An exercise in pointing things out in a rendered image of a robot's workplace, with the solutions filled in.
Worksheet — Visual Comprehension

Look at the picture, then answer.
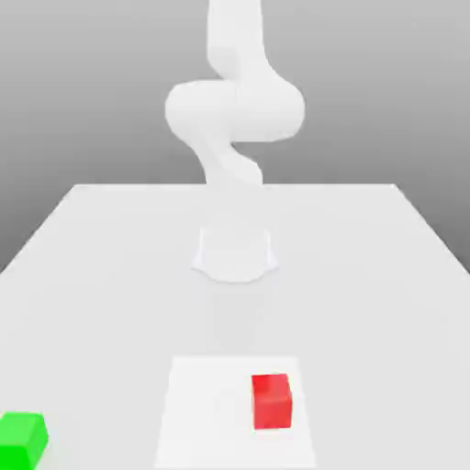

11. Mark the small green cube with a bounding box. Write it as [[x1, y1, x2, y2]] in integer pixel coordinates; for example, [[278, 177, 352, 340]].
[[0, 411, 50, 470]]

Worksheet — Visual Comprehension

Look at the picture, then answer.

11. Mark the small red cube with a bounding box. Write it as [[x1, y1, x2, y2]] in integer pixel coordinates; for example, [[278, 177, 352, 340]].
[[251, 373, 294, 431]]

